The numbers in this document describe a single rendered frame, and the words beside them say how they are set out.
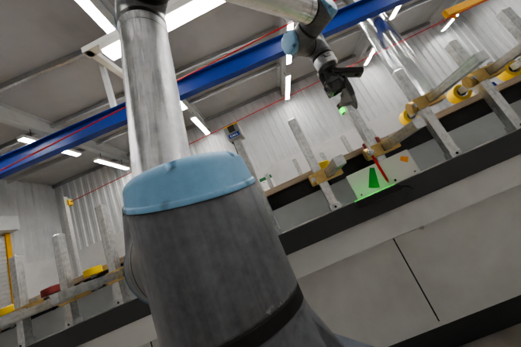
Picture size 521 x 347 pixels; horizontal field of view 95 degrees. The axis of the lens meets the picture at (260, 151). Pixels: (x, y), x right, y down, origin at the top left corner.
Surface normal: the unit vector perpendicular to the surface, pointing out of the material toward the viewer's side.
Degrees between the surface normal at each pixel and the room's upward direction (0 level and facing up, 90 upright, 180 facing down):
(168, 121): 92
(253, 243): 90
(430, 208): 90
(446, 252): 90
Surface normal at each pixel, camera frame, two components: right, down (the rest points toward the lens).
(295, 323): 0.69, -0.49
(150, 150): 0.01, -0.37
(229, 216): 0.49, -0.44
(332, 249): -0.18, -0.21
